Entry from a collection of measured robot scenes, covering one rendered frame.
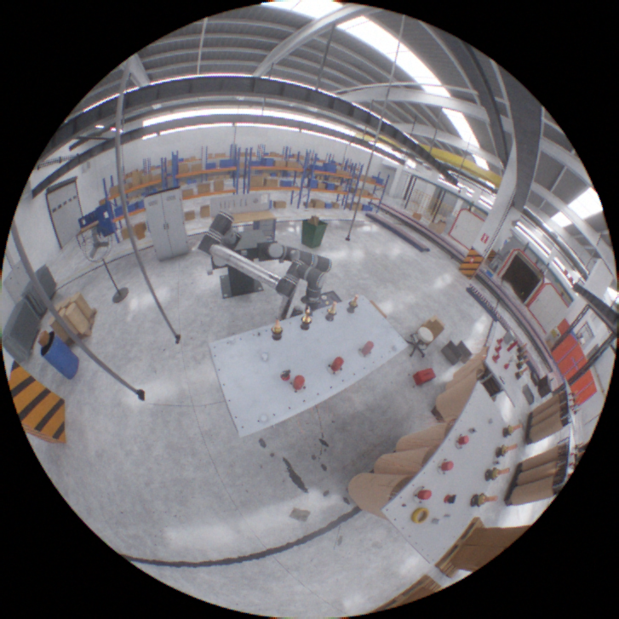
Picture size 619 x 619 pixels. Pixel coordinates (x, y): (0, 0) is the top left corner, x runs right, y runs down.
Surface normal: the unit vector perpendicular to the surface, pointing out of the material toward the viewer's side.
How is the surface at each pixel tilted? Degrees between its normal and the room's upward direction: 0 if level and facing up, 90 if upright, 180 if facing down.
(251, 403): 0
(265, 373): 0
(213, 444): 0
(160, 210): 90
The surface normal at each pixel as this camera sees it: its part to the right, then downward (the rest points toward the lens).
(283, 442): 0.17, -0.69
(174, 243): 0.49, 0.68
